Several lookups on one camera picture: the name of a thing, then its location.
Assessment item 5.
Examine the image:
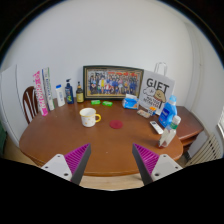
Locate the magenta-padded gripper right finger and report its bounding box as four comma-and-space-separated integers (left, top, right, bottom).
131, 143, 184, 186

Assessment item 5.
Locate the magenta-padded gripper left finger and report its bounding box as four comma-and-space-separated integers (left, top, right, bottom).
41, 143, 92, 186

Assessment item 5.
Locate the clear plastic drink bottle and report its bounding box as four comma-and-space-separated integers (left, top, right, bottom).
158, 115, 182, 149

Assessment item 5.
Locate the white remote control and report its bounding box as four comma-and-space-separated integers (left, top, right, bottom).
149, 120, 165, 135

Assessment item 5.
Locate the small snack packet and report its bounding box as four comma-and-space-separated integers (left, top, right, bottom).
136, 109, 152, 119

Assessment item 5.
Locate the flat round red coaster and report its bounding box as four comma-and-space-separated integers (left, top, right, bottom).
109, 119, 124, 130

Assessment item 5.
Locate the blue detergent bottle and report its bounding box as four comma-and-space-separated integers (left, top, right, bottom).
158, 94, 179, 129

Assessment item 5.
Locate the white radiator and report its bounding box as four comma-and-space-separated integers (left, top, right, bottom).
185, 133, 224, 168

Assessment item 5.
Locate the blue tissue pack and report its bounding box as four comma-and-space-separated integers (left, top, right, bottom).
121, 93, 139, 111

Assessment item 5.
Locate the white tube bottle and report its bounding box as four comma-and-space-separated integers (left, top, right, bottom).
55, 84, 66, 108

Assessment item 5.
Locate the brown glass bottle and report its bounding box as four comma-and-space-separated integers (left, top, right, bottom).
75, 81, 85, 104

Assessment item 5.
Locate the dark blue pump bottle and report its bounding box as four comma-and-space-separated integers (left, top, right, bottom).
64, 78, 75, 105

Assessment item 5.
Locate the brown wooden chair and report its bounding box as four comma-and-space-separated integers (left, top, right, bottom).
22, 85, 40, 125

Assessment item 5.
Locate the white paper gift bag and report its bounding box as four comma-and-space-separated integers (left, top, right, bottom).
137, 61, 176, 116

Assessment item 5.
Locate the pink and white long box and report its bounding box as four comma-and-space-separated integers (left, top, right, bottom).
32, 70, 49, 117

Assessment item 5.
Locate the green and white long box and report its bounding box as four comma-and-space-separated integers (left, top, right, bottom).
41, 67, 56, 112

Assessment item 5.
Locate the black framed group photo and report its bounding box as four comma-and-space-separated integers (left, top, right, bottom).
82, 65, 145, 101

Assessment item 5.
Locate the white mug with yellow handle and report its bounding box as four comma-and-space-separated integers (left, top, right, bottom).
79, 107, 102, 128

